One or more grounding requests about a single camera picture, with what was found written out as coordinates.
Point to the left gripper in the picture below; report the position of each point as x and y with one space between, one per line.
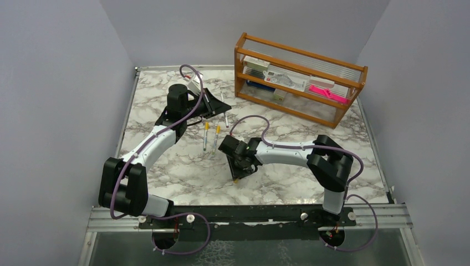
213 105

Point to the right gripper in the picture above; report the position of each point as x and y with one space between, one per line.
237 173

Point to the grey pen teal end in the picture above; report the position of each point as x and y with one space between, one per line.
214 146

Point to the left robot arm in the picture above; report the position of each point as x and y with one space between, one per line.
123 186

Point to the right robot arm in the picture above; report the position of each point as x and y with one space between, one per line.
329 163

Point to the blue flat box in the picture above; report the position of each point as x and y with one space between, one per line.
260 86

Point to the white green box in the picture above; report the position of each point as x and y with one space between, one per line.
255 63

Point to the small white box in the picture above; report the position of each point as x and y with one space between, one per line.
279 95

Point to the white printed card package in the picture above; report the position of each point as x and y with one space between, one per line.
284 79

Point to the orange wooden shelf rack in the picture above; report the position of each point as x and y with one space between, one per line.
342 78

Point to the pink plastic tool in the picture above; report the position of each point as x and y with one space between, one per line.
328 94

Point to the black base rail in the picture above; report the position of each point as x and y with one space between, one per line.
249 223

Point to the aluminium frame rail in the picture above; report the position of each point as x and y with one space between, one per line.
388 216

